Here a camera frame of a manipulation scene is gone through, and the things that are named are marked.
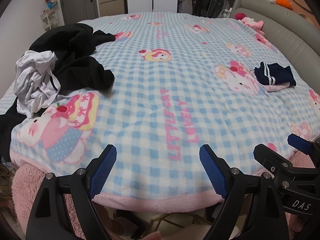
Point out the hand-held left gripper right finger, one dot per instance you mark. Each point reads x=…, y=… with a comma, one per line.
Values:
x=212, y=171

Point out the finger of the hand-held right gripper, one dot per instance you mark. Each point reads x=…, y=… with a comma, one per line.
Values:
x=300, y=142
x=266, y=156

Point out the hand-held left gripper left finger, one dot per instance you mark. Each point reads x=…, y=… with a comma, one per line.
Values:
x=105, y=166

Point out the white t-shirt with navy trim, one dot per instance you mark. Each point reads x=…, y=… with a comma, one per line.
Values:
x=32, y=80

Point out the black clothes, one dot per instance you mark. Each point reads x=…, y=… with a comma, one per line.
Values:
x=75, y=62

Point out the folded pink garment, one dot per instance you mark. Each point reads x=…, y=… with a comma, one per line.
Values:
x=277, y=88

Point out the navy garment with white stripes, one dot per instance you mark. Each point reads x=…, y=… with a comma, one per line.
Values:
x=272, y=73

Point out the pink fluffy rug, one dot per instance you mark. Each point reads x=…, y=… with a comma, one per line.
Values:
x=27, y=187

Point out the blue checkered printed blanket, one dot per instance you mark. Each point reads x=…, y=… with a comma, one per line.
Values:
x=175, y=80

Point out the grey padded headboard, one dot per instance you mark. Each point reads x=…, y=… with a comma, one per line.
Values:
x=287, y=35

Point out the pink plush toy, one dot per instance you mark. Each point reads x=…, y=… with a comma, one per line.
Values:
x=250, y=21

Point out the orange plush toy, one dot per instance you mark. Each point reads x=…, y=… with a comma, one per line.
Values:
x=283, y=1

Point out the white rack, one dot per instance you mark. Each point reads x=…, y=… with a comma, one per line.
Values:
x=50, y=20

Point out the cardboard box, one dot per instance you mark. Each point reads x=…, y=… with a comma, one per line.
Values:
x=111, y=3

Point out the grey door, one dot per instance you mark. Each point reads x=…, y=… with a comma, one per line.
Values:
x=80, y=0

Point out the colourful toy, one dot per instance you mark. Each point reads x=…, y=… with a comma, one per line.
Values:
x=51, y=0

